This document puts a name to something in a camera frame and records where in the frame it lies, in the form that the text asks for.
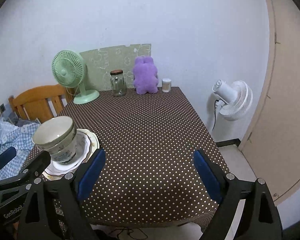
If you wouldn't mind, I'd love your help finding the green ceramic bowl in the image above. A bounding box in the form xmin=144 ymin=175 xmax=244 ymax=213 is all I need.
xmin=32 ymin=116 xmax=76 ymax=154

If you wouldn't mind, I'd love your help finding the red patterned white plate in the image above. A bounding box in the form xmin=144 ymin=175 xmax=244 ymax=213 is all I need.
xmin=44 ymin=129 xmax=91 ymax=176

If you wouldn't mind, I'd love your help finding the large yellow floral plate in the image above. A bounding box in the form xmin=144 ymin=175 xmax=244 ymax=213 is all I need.
xmin=42 ymin=129 xmax=100 ymax=180

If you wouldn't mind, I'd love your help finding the blue checkered cloth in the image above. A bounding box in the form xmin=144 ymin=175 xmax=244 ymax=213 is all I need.
xmin=0 ymin=121 xmax=40 ymax=180

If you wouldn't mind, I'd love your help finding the wooden chair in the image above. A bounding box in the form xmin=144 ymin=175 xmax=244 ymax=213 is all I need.
xmin=8 ymin=85 xmax=74 ymax=122

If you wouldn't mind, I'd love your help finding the beige door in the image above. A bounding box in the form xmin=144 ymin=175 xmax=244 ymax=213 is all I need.
xmin=239 ymin=0 xmax=300 ymax=204

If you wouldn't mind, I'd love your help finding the green desk fan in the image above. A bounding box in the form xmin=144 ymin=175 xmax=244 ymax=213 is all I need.
xmin=51 ymin=50 xmax=100 ymax=105

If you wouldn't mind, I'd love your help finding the glass jar with lid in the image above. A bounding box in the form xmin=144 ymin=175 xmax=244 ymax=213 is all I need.
xmin=110 ymin=69 xmax=126 ymax=96

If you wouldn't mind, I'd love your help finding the brown polka dot tablecloth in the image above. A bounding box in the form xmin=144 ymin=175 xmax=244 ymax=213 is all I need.
xmin=62 ymin=87 xmax=229 ymax=228

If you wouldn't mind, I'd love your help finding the white standing fan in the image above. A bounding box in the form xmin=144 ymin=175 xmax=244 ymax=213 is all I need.
xmin=212 ymin=80 xmax=253 ymax=121

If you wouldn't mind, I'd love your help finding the purple plush toy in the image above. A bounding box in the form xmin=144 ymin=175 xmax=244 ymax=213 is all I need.
xmin=133 ymin=56 xmax=159 ymax=95

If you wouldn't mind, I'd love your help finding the cotton swab container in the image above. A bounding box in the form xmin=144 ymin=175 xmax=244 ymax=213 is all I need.
xmin=161 ymin=78 xmax=172 ymax=93

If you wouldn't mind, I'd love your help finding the white fan power cable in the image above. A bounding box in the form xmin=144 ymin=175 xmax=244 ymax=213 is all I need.
xmin=212 ymin=100 xmax=224 ymax=132

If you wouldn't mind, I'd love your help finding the green patterned wall mat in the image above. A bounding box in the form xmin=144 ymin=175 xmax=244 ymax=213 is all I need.
xmin=80 ymin=43 xmax=152 ymax=91

